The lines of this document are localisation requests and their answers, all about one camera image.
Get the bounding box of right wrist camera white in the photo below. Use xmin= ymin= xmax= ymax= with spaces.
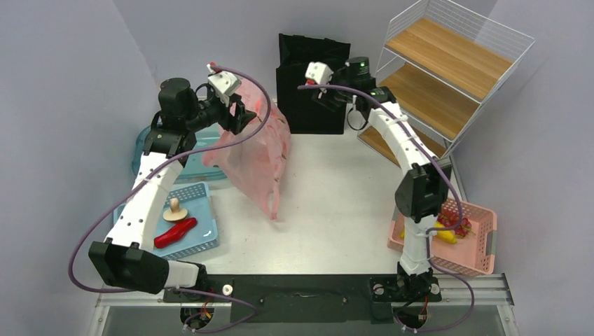
xmin=305 ymin=62 xmax=333 ymax=85

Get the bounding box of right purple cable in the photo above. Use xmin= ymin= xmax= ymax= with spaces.
xmin=296 ymin=83 xmax=465 ymax=237

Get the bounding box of black fabric grocery bag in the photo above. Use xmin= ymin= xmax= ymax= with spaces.
xmin=276 ymin=34 xmax=351 ymax=134

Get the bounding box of pink perforated plastic basket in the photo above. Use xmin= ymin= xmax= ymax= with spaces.
xmin=387 ymin=198 xmax=497 ymax=277

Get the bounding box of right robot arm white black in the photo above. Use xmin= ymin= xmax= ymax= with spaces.
xmin=305 ymin=57 xmax=452 ymax=301

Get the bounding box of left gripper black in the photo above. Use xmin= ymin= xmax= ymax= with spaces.
xmin=184 ymin=90 xmax=254 ymax=133

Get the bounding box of red grape bunch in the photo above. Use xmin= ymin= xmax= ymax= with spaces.
xmin=437 ymin=209 xmax=475 ymax=239

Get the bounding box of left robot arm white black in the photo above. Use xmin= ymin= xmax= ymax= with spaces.
xmin=88 ymin=71 xmax=256 ymax=301

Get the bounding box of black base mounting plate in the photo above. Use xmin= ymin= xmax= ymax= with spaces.
xmin=163 ymin=274 xmax=442 ymax=323

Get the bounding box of white wire wooden shelf rack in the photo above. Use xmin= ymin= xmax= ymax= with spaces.
xmin=357 ymin=0 xmax=536 ymax=184

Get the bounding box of teal transparent plastic tray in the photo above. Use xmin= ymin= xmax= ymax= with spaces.
xmin=131 ymin=126 xmax=226 ymax=184

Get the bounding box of pink plastic grocery bag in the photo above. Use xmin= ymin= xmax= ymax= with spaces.
xmin=202 ymin=104 xmax=291 ymax=220

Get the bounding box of purple cable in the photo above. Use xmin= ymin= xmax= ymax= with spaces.
xmin=296 ymin=83 xmax=465 ymax=237
xmin=68 ymin=64 xmax=272 ymax=295

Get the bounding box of red chili pepper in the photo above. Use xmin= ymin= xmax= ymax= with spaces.
xmin=153 ymin=218 xmax=198 ymax=249

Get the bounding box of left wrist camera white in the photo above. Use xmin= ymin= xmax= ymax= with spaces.
xmin=208 ymin=70 xmax=242 ymax=107

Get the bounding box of blue perforated plastic basket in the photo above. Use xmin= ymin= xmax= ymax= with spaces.
xmin=102 ymin=178 xmax=219 ymax=260

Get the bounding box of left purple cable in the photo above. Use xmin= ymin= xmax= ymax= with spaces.
xmin=68 ymin=64 xmax=272 ymax=295

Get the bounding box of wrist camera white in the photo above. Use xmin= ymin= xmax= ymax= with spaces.
xmin=208 ymin=70 xmax=242 ymax=107
xmin=305 ymin=62 xmax=333 ymax=85

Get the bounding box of yellow banana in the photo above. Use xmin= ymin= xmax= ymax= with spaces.
xmin=400 ymin=222 xmax=457 ymax=244

